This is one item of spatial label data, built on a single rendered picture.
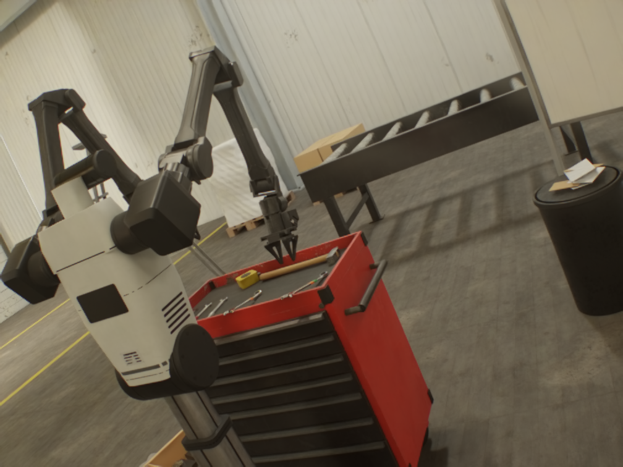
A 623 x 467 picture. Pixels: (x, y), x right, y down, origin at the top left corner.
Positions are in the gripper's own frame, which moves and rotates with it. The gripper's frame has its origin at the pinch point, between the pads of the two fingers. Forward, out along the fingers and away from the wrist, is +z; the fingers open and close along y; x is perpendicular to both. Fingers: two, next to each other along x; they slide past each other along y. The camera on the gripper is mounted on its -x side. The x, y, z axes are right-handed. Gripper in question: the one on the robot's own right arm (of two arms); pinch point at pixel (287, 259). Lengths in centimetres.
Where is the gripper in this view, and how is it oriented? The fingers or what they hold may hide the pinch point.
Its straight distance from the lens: 175.3
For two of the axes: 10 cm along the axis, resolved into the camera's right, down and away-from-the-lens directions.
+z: 3.1, 9.5, 0.3
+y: -8.0, 2.5, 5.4
